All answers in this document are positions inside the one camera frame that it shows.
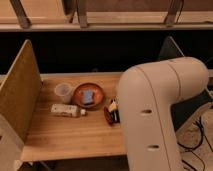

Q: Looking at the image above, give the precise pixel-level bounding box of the right dark side panel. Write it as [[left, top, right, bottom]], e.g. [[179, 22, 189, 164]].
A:
[[158, 36, 213, 134]]

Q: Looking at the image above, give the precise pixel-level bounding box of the white plastic bottle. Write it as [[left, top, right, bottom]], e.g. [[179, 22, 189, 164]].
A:
[[51, 104, 86, 117]]

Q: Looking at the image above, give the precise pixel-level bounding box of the dark red eraser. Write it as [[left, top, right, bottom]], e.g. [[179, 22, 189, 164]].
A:
[[104, 107, 113, 125]]

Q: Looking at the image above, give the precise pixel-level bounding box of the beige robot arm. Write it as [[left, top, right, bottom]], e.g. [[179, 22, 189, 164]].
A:
[[117, 57, 209, 171]]

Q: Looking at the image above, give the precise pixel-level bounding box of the wooden shelf rail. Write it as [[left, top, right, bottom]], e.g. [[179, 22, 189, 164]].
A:
[[0, 0, 213, 32]]

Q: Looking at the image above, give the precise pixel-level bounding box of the left wooden side panel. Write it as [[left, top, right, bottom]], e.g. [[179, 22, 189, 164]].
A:
[[0, 40, 42, 171]]

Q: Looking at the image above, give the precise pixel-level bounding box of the orange bowl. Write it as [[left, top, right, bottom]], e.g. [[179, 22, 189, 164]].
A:
[[72, 83, 105, 109]]

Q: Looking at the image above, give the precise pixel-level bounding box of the blue sponge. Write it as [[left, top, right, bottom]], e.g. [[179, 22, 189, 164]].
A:
[[82, 90, 94, 105]]

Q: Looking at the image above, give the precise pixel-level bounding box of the black floor cable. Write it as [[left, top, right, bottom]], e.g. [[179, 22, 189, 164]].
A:
[[177, 116, 213, 171]]

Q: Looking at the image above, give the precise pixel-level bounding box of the translucent ceramic cup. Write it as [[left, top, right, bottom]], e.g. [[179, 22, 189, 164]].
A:
[[54, 83, 73, 104]]

